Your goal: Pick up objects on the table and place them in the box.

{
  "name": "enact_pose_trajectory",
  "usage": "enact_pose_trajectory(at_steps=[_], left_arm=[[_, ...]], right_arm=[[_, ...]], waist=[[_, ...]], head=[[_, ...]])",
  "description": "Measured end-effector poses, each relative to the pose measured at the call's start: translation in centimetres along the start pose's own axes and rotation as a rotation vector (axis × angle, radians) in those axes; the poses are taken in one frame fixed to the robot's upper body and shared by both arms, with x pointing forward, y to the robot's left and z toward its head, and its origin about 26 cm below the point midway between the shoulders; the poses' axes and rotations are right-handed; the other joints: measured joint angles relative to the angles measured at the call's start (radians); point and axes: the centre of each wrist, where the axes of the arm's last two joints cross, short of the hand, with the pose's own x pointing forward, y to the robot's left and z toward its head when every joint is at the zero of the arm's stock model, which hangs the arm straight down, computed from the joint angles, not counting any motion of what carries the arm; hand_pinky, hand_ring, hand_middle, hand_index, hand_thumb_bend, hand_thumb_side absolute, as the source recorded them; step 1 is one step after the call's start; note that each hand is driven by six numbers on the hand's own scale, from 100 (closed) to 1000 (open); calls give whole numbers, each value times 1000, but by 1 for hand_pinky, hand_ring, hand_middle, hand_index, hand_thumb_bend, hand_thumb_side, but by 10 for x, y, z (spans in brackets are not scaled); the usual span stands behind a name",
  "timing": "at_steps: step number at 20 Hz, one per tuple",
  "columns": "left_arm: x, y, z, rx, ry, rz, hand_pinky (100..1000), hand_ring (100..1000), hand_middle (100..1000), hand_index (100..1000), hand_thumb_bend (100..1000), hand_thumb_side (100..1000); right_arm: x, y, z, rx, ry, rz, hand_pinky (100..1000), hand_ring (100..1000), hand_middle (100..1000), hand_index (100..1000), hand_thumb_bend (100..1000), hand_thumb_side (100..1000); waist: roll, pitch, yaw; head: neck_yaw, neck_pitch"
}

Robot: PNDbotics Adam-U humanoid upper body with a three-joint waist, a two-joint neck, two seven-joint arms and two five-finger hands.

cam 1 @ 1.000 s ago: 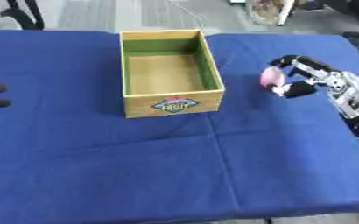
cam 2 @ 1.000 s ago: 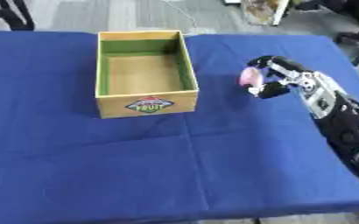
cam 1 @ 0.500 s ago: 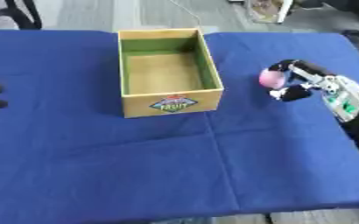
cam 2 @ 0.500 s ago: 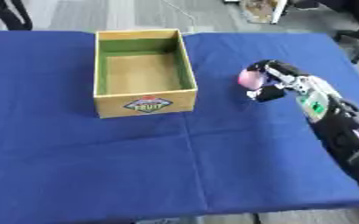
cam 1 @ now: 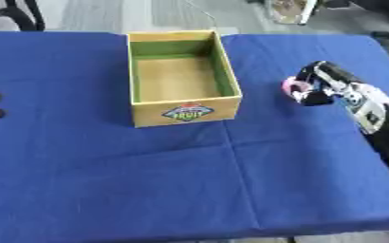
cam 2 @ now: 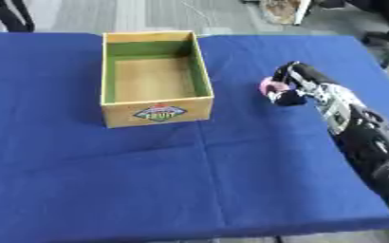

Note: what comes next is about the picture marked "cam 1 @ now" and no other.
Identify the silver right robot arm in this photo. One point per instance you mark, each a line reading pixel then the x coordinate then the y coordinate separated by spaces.
pixel 378 120

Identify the tan cardboard box green inside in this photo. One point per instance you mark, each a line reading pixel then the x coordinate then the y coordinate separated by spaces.
pixel 181 79

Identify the pink round object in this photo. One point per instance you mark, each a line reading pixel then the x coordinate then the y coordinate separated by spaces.
pixel 287 86

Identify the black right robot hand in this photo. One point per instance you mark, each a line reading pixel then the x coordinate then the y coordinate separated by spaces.
pixel 321 83

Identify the black chair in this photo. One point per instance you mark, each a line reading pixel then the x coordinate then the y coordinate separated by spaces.
pixel 22 15

